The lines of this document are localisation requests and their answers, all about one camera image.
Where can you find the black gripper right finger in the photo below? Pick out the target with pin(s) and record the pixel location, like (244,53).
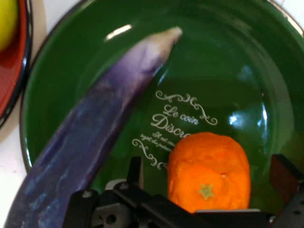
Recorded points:
(291,190)

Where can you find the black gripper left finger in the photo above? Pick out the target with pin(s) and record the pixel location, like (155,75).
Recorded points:
(133,204)

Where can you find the long purple eggplant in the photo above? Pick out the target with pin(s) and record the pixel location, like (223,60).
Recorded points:
(95,133)

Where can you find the orange mandarin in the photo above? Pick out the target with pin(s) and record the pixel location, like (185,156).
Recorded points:
(209,166)

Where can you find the green enamel plate with lettering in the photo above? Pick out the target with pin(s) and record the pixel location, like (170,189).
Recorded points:
(213,71)

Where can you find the red enamel plate black rim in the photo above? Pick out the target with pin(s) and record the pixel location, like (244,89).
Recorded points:
(12,83)

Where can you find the yellow-green round fruit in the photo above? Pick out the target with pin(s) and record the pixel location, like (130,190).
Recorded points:
(7,23)

